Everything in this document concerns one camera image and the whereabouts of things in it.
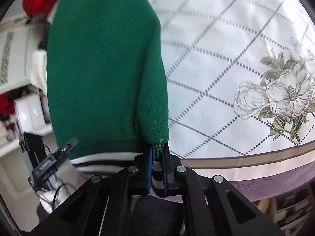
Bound white lattice floral cloth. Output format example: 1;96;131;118
144;0;315;170

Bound cluttered shelf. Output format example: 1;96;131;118
253;187;315;231

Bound white drawer cabinet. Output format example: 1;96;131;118
13;95;53;138

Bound white fluffy garment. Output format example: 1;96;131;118
31;50;48;95

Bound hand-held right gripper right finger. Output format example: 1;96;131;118
161;143;286;236

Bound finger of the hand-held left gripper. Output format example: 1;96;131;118
55;138;79;158

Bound green varsity jacket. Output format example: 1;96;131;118
46;0;170;197

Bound white wardrobe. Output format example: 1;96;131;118
0;17;50;94

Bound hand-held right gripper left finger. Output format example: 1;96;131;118
30;148;152;236

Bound black cable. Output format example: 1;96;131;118
34;181;77;208

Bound red hanging clothes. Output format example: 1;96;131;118
0;92;18;128

